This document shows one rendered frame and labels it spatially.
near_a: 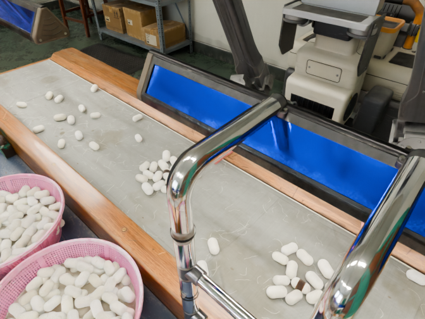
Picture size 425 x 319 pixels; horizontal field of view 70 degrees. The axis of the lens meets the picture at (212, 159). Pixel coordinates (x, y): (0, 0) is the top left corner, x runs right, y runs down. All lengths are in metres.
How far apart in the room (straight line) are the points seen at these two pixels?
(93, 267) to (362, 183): 0.52
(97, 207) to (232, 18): 0.51
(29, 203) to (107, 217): 0.21
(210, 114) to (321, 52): 0.77
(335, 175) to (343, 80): 0.80
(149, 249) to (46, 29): 0.52
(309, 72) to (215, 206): 0.63
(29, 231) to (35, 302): 0.17
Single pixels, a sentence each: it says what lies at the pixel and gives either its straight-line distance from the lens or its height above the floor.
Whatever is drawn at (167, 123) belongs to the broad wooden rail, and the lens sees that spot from 0.97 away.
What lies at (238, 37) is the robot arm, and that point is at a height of 1.04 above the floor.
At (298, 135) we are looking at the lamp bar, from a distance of 0.35.
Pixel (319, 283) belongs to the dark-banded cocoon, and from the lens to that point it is 0.62.
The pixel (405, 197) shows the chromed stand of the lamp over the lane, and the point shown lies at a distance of 0.27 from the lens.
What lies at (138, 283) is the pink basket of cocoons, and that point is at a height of 0.76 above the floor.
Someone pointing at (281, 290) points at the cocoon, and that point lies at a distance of 0.60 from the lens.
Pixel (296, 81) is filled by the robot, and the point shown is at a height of 0.79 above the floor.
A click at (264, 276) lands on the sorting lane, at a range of 0.63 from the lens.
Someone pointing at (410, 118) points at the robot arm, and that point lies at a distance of 0.60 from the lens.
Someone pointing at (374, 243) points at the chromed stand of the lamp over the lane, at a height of 1.12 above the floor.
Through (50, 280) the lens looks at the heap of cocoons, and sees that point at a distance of 0.69.
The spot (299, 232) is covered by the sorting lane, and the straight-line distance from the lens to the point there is 0.70.
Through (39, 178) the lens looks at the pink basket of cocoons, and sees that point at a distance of 0.86.
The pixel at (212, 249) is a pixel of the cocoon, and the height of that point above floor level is 0.76.
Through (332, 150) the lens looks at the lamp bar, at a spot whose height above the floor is 1.09.
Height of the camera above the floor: 1.29
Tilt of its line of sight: 41 degrees down
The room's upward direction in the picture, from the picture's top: straight up
